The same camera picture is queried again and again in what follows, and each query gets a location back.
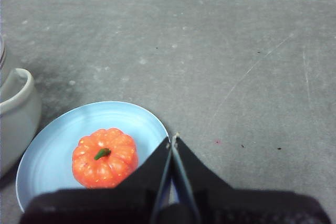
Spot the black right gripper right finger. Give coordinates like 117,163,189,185
172,134,332,224

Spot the blue round plate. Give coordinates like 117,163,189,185
15,100,170,213

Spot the orange toy pumpkin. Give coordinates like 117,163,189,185
71,127,139,189

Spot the pale green electric steamer pot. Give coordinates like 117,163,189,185
0,34,43,180

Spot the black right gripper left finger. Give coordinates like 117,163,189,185
19,136,172,224

